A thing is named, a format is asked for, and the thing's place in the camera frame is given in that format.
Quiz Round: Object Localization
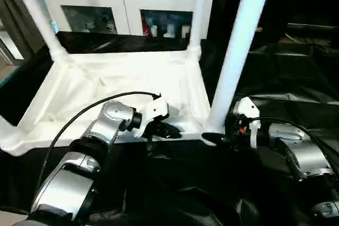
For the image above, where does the white plastic table top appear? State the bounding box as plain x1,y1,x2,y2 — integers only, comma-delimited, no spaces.
0,47,226,158

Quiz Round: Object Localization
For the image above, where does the white plastic table leg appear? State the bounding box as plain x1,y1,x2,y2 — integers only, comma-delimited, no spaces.
186,0,214,57
203,0,275,134
0,116,22,150
10,0,70,62

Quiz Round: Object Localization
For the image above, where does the black work mat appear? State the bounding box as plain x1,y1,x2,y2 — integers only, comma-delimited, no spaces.
0,31,339,226

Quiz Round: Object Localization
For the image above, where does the white red mug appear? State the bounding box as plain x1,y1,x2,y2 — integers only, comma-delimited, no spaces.
181,24,192,39

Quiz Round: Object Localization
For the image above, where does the light blue packaged box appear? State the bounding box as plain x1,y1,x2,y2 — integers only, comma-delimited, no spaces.
34,0,60,33

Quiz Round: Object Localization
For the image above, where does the teal floor mat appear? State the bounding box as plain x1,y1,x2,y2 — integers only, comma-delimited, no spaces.
0,67,19,88

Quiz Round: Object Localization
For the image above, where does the grey curtain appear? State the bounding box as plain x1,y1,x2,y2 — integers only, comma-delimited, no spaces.
0,0,52,60

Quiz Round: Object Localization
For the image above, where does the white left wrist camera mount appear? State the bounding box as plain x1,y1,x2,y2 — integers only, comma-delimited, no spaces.
137,96,170,139

